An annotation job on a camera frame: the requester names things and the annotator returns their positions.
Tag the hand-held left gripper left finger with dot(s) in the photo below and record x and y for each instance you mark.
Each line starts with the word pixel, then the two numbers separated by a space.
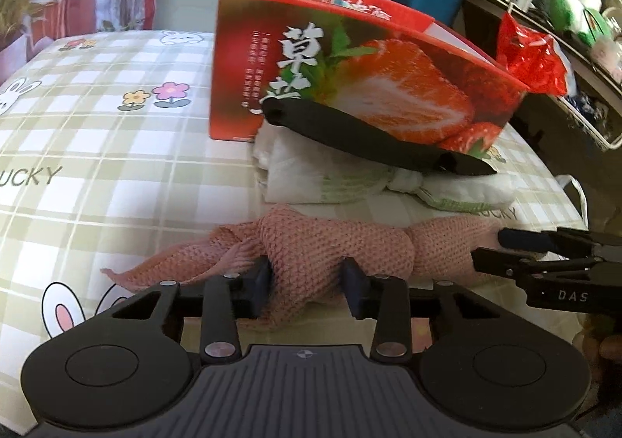
pixel 261 290

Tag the red plastic bag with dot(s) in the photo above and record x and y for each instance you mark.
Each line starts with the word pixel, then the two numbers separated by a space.
pixel 529 54

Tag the green plush toy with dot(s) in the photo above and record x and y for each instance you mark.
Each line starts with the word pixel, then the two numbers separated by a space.
pixel 578 13

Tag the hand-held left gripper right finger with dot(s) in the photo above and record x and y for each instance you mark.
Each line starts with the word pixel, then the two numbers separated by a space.
pixel 353 290

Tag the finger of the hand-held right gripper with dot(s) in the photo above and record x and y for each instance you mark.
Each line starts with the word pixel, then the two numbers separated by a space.
pixel 500 263
pixel 520 240

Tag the red strawberry print box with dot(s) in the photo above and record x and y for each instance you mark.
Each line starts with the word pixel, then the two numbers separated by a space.
pixel 369 73

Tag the white cloth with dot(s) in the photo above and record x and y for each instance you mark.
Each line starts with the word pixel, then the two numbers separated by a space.
pixel 291 166

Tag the pink knit cloth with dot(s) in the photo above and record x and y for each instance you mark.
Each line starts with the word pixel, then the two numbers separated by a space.
pixel 340 248

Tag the green striped white towel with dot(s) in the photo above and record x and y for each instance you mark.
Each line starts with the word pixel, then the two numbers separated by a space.
pixel 452 192

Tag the person's right hand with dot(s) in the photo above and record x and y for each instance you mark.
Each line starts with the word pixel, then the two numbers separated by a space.
pixel 605 350

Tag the black cloth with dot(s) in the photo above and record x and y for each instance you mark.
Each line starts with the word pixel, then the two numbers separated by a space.
pixel 369 139

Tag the checked bed sheet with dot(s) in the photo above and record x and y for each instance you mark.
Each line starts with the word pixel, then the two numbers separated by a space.
pixel 121 151

